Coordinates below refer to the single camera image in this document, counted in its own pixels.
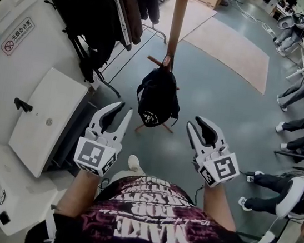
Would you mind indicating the person's beige trousers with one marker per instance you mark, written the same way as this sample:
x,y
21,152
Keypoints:
x,y
130,175

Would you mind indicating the brown hanging jacket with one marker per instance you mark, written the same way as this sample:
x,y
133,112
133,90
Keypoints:
x,y
134,9

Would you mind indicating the white power strip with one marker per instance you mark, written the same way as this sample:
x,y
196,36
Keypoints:
x,y
268,29

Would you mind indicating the wooden coat stand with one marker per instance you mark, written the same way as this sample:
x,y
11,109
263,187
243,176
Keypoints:
x,y
178,23

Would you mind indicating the dark hanging jacket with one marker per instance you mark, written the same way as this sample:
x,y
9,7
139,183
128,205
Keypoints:
x,y
152,0

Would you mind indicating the person's left forearm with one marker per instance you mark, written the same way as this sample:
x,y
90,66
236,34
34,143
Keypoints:
x,y
80,195

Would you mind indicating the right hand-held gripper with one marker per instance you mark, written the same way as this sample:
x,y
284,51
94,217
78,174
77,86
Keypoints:
x,y
222,168

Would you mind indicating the red-marked wall sign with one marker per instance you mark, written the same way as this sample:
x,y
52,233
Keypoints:
x,y
19,35

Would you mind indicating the person's right forearm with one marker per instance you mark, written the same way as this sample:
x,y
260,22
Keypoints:
x,y
218,209

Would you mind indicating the black faucet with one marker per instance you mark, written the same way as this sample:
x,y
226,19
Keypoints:
x,y
22,105

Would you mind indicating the pale floor mat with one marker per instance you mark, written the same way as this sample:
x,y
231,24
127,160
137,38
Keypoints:
x,y
196,16

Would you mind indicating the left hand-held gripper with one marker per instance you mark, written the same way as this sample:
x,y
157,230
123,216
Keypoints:
x,y
88,152

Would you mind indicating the rack of dark coats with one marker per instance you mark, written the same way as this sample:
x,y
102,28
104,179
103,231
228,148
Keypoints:
x,y
111,88

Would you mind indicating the person's white left shoe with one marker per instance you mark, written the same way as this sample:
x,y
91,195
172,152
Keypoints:
x,y
134,162

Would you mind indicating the black white-striped jacket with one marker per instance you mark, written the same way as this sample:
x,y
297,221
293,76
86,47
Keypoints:
x,y
119,15

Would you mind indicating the dark sink cabinet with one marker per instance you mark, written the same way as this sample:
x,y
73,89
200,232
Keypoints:
x,y
75,124

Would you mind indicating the beige rug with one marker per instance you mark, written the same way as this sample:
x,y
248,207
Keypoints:
x,y
229,53

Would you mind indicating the black backpack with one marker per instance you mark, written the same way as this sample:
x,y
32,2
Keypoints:
x,y
155,96

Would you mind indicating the white shell wearable rig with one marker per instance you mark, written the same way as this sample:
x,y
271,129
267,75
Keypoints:
x,y
288,21
288,199

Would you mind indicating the black power adapter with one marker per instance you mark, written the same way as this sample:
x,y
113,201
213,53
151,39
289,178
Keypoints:
x,y
250,177

